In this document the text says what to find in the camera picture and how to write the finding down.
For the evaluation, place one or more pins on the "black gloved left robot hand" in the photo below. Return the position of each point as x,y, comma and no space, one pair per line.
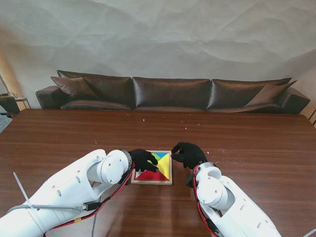
142,159

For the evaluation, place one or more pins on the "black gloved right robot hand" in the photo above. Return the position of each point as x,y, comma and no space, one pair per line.
192,155

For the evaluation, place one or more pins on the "green tangram square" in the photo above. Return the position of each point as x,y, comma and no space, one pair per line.
156,156

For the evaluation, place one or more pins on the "large red tangram triangle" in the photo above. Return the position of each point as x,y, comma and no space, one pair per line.
150,175

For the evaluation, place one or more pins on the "small blue tangram triangle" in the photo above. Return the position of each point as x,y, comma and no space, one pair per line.
163,154

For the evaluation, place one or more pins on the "large yellow tangram triangle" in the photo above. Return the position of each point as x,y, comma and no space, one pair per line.
164,166

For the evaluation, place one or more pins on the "light wooden square tray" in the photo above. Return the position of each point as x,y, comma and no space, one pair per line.
153,182

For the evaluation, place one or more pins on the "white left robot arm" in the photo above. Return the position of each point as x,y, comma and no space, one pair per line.
74,187

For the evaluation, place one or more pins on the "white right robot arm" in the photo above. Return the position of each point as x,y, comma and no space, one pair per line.
222,202

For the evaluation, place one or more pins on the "dark brown leather sofa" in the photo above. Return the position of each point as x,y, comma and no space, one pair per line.
170,93

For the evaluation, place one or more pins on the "brown throw cushion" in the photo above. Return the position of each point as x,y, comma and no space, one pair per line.
74,87
267,95

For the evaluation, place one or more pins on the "white crumpled backdrop sheet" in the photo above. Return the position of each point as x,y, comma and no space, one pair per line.
158,37

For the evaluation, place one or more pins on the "small metal side table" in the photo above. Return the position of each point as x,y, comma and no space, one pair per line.
22,99

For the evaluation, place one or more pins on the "black chair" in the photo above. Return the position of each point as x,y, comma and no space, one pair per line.
8,105

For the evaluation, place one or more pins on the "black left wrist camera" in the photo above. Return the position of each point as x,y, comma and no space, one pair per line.
128,180

